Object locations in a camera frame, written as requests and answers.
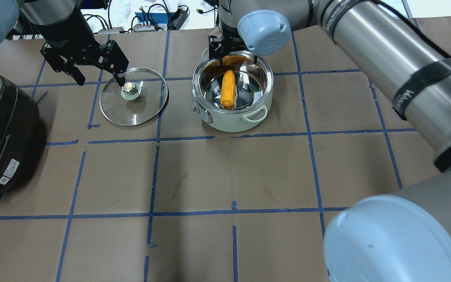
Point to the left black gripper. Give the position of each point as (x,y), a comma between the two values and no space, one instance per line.
(70,31)

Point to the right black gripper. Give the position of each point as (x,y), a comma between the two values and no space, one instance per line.
(228,36)

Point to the yellow toy corn cob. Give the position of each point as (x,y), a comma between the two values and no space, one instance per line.
(228,90)

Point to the glass pot lid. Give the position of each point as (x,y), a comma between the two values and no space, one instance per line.
(141,98)

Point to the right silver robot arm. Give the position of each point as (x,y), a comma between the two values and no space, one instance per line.
(399,237)

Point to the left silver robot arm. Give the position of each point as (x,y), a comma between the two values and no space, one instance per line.
(69,40)

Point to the grey adapter box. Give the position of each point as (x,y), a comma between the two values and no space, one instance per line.
(111,30)

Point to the blue power strip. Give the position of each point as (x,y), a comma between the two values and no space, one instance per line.
(158,17)

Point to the black rice cooker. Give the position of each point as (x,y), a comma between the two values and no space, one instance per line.
(19,115)

